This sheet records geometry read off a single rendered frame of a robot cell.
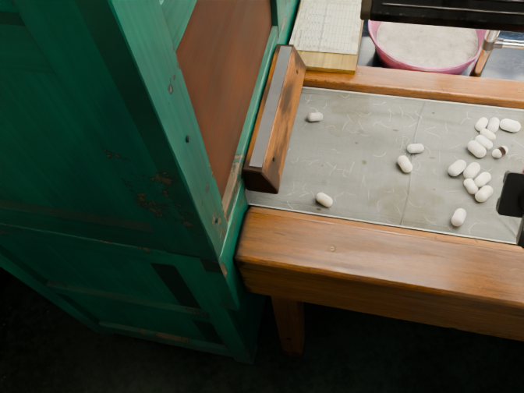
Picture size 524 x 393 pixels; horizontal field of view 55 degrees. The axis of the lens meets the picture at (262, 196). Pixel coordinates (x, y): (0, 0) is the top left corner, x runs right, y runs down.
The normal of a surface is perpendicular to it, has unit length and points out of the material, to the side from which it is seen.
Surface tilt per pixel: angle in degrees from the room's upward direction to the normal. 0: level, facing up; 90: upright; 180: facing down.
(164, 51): 90
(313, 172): 0
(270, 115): 0
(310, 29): 0
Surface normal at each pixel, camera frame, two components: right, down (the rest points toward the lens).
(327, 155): -0.08, -0.49
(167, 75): 0.97, 0.14
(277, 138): 0.87, -0.06
